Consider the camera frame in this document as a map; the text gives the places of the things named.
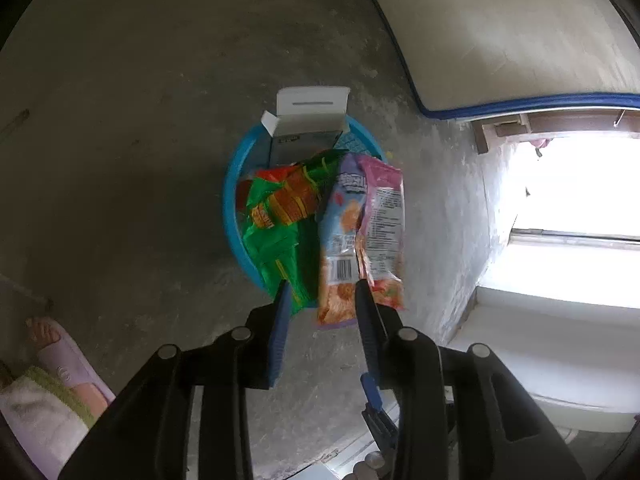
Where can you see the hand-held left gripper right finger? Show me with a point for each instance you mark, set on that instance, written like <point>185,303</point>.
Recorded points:
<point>367,330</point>

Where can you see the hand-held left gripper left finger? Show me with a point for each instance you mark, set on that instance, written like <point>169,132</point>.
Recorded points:
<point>277,345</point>

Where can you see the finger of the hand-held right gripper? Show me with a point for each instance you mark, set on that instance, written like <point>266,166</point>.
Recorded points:
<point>372,395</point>

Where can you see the green snack bag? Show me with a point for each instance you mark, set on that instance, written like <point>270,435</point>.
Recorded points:
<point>280,255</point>

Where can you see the blue snack bag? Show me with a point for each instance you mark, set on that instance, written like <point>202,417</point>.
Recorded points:
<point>340,240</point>

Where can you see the pink snack bag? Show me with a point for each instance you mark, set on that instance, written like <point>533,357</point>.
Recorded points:
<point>385,220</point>

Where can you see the blue plastic basket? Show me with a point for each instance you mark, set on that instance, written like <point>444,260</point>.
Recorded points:
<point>232,220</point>

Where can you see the red snack bag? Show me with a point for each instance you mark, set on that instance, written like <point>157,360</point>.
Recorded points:
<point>243,195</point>

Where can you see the grey cardboard box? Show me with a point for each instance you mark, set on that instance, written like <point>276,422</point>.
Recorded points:
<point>300,145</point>

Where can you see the person's right hand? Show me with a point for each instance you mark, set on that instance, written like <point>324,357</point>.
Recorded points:
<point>370,467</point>

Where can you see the pink slipper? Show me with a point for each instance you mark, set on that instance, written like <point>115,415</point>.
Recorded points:
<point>65,365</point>

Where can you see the person's right foot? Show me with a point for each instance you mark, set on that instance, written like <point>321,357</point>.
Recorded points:
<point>40,332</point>

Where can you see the person's right leg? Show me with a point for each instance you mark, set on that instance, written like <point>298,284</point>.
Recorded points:
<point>35,420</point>

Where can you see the wooden board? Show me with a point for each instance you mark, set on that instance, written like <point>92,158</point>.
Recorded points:
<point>575,122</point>

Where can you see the white mattress with blue edge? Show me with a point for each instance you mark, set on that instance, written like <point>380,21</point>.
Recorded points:
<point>500,25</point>

